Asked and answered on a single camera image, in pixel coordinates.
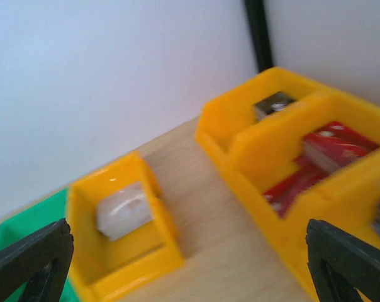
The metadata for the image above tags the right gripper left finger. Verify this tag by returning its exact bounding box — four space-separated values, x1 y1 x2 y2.
0 218 74 301

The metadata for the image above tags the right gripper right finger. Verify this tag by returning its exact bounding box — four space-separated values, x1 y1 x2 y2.
306 219 380 301

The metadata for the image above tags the yellow bin with blue cards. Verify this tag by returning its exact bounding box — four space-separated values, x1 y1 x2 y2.
265 150 380 299

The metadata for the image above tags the clear card holders stack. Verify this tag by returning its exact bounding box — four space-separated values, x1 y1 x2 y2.
96 182 153 242

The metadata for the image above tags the yellow bin with red cards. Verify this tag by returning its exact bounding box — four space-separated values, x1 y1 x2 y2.
229 92 380 227

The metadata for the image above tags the red card stack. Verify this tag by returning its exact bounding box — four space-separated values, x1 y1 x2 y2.
263 121 380 218

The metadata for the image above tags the black card stack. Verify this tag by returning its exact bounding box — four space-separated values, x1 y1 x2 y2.
253 91 296 121

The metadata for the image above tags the yellow bin with black cards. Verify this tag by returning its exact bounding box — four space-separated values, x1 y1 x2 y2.
196 67 329 156

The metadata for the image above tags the green storage bin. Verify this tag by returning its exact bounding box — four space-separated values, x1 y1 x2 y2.
0 189 80 301

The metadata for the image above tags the small yellow storage bin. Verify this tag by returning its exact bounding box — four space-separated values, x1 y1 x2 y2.
65 152 184 301

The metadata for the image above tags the right black frame post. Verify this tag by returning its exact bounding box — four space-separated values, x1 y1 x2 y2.
243 0 274 72

